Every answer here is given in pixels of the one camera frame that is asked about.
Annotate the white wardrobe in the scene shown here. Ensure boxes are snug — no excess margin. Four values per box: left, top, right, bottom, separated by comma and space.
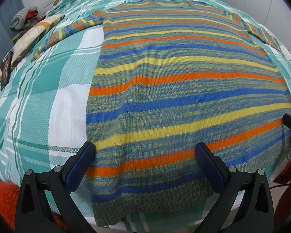
209, 0, 291, 61

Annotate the beige patterned pillow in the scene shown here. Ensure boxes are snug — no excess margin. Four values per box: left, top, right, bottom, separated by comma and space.
0, 14, 65, 84

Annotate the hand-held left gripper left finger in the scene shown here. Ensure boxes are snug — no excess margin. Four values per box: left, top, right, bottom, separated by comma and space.
15, 141, 96, 233

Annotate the black cable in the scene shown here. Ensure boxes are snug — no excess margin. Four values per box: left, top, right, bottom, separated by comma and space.
269, 183, 291, 190

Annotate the striped knit sweater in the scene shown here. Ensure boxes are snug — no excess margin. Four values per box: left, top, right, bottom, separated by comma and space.
30, 0, 291, 225

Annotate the green white plaid blanket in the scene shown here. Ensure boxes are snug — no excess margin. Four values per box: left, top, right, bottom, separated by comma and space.
0, 0, 291, 231

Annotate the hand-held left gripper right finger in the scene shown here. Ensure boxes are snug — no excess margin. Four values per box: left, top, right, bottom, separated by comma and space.
195, 142, 275, 233

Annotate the blue grey curtain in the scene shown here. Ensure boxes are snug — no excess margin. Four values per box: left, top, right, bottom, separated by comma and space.
0, 0, 25, 78

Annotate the pile of clothes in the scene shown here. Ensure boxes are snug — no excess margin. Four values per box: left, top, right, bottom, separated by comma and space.
10, 5, 48, 31

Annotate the smartphone with lit screen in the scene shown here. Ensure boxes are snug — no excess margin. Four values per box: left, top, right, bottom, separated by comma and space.
0, 52, 13, 90

